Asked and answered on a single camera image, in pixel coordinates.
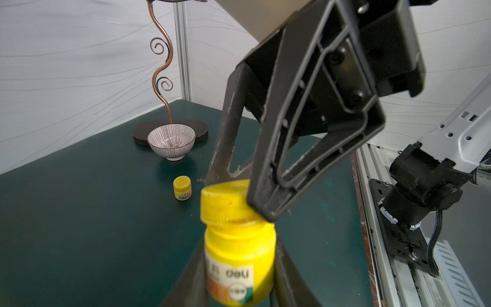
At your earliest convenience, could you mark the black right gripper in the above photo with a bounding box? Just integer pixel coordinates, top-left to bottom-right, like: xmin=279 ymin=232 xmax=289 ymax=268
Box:
xmin=238 ymin=1 xmax=425 ymax=222

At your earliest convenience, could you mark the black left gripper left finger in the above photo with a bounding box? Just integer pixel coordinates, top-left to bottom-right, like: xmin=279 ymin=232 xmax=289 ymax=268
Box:
xmin=161 ymin=237 xmax=209 ymax=307

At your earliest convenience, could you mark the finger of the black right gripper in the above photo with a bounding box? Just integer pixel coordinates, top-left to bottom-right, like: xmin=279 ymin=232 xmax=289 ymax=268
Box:
xmin=205 ymin=62 xmax=267 ymax=184

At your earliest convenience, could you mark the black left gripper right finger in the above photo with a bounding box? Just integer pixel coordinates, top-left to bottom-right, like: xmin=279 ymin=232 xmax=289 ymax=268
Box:
xmin=270 ymin=238 xmax=322 ymax=307

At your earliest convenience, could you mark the yellow jar lid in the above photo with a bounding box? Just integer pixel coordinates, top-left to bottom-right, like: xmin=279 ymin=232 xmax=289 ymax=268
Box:
xmin=200 ymin=180 xmax=268 ymax=228

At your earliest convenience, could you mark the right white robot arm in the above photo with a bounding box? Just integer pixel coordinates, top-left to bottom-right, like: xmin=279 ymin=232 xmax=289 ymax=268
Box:
xmin=205 ymin=1 xmax=490 ymax=225

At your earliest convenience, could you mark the purple patterned bowl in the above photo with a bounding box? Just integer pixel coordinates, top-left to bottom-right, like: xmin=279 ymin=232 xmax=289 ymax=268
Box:
xmin=148 ymin=124 xmax=196 ymax=161

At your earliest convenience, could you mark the bronze scroll jewelry stand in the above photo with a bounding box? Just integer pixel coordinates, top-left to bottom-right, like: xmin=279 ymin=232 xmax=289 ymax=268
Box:
xmin=132 ymin=0 xmax=208 ymax=147

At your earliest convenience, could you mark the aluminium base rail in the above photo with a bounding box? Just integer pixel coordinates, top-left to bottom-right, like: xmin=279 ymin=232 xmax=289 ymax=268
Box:
xmin=355 ymin=145 xmax=490 ymax=306

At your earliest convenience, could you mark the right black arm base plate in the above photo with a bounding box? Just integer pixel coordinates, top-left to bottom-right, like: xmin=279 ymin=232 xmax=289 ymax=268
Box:
xmin=369 ymin=179 xmax=442 ymax=278

